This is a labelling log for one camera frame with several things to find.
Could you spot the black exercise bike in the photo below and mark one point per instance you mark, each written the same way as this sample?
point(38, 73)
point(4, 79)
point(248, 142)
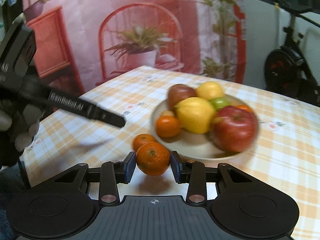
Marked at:
point(280, 72)

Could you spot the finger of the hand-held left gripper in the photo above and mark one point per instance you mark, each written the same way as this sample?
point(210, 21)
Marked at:
point(75, 105)

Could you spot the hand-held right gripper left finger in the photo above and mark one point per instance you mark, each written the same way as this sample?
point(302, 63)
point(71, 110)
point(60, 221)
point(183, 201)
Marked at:
point(130, 167)

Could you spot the printed pink backdrop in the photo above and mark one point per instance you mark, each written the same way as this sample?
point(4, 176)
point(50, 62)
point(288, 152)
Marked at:
point(87, 17)

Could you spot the metal stand pole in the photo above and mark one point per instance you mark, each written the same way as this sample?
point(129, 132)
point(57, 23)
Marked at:
point(277, 25)

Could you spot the green apple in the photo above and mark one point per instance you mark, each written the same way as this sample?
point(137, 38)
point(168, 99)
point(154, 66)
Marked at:
point(220, 103)

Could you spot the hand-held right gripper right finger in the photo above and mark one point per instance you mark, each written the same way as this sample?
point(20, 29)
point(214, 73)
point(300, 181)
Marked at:
point(177, 167)

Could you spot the small yellow lemon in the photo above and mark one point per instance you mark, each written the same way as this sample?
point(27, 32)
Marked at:
point(210, 90)

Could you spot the mandarin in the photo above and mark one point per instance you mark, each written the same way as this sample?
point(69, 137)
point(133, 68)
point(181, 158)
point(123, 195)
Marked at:
point(168, 127)
point(153, 158)
point(142, 140)
point(245, 108)

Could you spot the person's left hand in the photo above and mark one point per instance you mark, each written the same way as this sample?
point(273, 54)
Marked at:
point(23, 141)

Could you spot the dull red apple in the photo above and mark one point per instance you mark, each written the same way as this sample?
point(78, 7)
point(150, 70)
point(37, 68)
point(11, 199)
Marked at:
point(180, 95)

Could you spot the large yellow lemon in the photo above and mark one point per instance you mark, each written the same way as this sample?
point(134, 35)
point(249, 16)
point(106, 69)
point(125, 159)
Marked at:
point(195, 115)

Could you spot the beige oval plate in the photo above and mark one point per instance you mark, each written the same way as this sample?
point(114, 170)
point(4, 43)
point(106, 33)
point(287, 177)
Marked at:
point(195, 147)

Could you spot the bright red apple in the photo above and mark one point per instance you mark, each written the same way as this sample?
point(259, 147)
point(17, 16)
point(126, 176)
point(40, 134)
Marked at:
point(235, 130)

